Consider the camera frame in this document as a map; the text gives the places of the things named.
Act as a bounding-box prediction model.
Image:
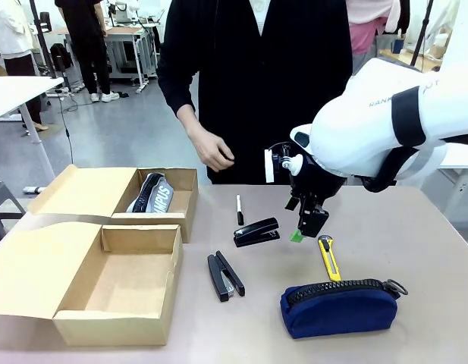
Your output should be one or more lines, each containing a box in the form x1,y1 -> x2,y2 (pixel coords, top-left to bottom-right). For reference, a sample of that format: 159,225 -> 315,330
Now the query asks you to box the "grey metal stool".
0,180 -> 28,249

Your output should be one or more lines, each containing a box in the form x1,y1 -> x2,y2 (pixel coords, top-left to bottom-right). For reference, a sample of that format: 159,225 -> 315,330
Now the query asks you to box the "black floor cable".
55,89 -> 76,165

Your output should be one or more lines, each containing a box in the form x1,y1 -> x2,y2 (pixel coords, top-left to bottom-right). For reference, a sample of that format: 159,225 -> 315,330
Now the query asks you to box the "person in black jacket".
156,0 -> 354,186

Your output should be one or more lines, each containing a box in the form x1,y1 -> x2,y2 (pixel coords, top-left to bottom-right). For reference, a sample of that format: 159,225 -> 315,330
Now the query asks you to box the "person's right hand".
185,121 -> 236,174

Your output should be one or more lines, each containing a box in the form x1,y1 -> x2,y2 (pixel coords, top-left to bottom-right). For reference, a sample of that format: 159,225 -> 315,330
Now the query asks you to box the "grey background desk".
103,22 -> 162,95

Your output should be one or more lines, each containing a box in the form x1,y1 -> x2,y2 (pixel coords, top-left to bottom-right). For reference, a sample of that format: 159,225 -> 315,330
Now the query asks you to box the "black tripod pole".
28,0 -> 74,94
410,0 -> 435,73

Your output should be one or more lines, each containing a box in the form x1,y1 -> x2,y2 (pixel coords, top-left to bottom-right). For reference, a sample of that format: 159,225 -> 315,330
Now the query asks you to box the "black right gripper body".
288,152 -> 347,213

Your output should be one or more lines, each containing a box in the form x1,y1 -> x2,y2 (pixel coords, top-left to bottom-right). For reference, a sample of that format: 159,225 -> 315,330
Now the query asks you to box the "blue zippered pencil pouch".
280,278 -> 410,340

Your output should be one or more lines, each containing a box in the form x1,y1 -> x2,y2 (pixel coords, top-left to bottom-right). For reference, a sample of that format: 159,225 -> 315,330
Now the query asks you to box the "yellow utility knife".
318,234 -> 343,283

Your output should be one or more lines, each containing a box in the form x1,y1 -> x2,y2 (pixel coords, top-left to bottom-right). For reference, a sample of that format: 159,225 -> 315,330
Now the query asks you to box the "person's right forearm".
156,45 -> 201,130

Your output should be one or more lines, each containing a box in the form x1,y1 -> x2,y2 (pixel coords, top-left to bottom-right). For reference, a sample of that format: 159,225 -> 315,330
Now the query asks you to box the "bystander in white coat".
0,0 -> 49,133

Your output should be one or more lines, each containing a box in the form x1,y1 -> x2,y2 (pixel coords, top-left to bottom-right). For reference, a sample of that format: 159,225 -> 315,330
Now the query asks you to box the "bystander in black clothes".
54,0 -> 121,104

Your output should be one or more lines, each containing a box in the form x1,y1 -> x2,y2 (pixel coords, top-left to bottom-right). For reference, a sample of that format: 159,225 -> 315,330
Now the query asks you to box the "wooden background table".
379,48 -> 447,74

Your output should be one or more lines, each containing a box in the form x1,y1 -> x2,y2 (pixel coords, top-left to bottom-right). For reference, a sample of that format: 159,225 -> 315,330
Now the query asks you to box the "bystander in pink top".
348,0 -> 401,75

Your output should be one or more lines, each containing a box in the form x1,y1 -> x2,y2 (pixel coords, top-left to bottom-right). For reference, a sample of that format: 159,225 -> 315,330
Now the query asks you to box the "black strap on arm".
391,86 -> 427,148

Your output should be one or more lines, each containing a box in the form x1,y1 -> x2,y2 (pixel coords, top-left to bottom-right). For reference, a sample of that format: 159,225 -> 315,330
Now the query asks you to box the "empty open cardboard box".
0,221 -> 184,347

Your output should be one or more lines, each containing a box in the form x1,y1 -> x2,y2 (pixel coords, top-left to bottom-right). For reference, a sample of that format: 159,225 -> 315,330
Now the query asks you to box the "black and white marker pen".
235,194 -> 246,227

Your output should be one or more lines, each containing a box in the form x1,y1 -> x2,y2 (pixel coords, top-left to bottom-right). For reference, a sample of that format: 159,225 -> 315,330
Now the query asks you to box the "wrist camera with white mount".
263,142 -> 305,185

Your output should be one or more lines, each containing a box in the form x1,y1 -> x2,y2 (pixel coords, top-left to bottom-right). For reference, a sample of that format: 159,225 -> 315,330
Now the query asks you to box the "black stapler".
207,249 -> 247,303
233,217 -> 281,249

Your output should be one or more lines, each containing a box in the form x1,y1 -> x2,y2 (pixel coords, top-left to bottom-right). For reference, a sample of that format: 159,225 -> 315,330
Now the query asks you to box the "black cable sleeve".
361,146 -> 421,193

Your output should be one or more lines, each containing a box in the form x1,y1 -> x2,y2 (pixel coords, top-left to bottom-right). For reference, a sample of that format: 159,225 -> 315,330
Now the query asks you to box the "white table with panel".
433,143 -> 468,231

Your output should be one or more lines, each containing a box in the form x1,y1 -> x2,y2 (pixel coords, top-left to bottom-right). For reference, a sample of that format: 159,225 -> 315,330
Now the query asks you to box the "white side table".
0,75 -> 64,183

